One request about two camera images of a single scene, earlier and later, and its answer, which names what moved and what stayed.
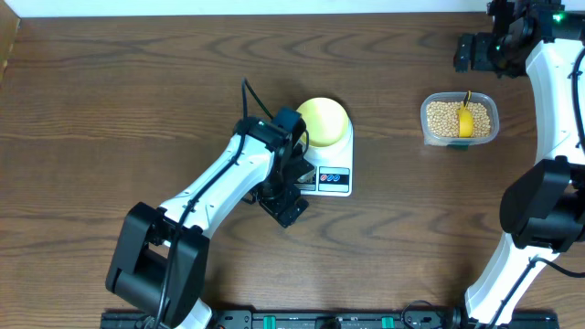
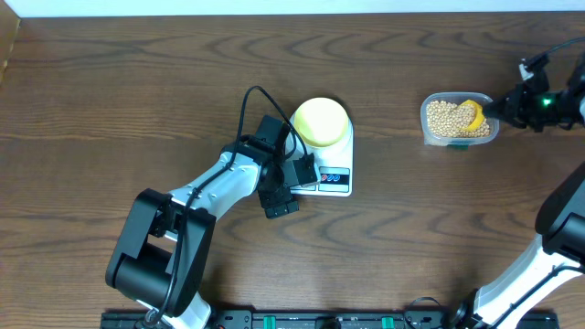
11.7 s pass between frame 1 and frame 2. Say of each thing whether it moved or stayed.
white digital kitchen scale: stayed
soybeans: stayed
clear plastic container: stayed
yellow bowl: stayed
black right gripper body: moved
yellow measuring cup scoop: moved
